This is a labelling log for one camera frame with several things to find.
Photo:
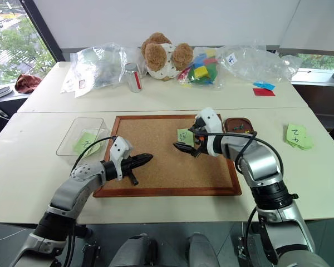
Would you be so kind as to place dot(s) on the brown oval tray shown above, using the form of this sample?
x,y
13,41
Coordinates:
x,y
238,123

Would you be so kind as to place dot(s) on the bag of coloured blocks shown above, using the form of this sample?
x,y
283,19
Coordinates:
x,y
203,69

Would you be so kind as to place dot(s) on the clear bag with red label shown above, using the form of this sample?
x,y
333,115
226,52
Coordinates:
x,y
100,66

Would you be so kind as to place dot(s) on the brown and white plush bear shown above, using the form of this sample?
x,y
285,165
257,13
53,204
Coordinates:
x,y
161,58

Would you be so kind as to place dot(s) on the green sticky note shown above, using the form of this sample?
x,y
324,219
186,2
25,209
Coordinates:
x,y
85,143
184,136

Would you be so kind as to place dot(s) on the red paper piece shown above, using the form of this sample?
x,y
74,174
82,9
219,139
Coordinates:
x,y
263,92

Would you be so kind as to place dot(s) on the clear plastic box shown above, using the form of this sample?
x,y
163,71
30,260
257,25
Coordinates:
x,y
69,139

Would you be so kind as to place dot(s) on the clear bag with white label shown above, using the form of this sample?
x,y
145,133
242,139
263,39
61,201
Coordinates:
x,y
256,64

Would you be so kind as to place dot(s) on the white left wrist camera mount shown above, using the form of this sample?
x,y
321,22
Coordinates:
x,y
118,150

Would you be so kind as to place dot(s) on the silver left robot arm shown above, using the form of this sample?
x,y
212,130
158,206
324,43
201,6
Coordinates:
x,y
72,192

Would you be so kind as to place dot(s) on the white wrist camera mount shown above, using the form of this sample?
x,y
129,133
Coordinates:
x,y
213,130
118,150

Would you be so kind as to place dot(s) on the wood-framed cork board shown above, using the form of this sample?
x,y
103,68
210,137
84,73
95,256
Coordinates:
x,y
161,172

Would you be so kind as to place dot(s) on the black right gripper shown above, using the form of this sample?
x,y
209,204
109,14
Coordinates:
x,y
200,133

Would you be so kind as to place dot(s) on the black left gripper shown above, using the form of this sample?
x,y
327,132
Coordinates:
x,y
126,167

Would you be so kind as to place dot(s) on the glass jar with silver lid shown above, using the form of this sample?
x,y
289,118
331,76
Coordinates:
x,y
133,79

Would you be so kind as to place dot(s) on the blue paper piece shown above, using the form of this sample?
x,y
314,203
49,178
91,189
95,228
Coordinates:
x,y
264,84

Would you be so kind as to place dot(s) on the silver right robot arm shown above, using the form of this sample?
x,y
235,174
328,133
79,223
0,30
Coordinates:
x,y
261,169

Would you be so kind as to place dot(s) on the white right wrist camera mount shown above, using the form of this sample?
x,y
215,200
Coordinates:
x,y
213,130

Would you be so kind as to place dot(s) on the dark red cloth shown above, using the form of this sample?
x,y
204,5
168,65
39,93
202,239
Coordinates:
x,y
26,83

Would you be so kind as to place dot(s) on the stack of green notes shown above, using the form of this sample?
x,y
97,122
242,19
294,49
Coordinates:
x,y
297,136

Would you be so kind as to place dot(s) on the black window frame post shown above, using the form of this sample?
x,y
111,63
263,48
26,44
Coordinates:
x,y
44,30

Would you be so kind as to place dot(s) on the grey rounded robot leg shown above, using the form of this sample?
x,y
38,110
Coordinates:
x,y
201,250
136,250

